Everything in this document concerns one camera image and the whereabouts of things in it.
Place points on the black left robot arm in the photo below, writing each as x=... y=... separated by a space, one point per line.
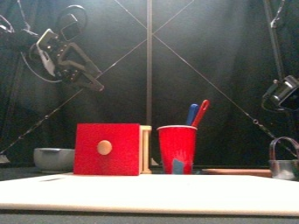
x=15 y=39

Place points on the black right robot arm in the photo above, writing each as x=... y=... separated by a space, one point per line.
x=278 y=43

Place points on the red drawer front with knob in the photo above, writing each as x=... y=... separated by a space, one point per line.
x=107 y=148

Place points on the grey bowl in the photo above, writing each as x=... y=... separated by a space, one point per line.
x=53 y=159

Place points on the red plastic cup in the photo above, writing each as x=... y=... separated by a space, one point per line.
x=177 y=150

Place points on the white cutting board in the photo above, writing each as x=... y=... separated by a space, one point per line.
x=147 y=194

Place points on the wooden board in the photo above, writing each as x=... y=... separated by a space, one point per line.
x=238 y=172

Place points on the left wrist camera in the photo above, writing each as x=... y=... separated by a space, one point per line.
x=73 y=24

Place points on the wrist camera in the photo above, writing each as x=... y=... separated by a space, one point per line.
x=73 y=24
x=282 y=94

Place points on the vertical metal frame pole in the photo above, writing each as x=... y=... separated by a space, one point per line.
x=149 y=62

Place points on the wooden drawer box frame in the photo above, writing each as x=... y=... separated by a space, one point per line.
x=145 y=148

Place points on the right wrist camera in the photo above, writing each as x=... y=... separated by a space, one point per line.
x=282 y=94

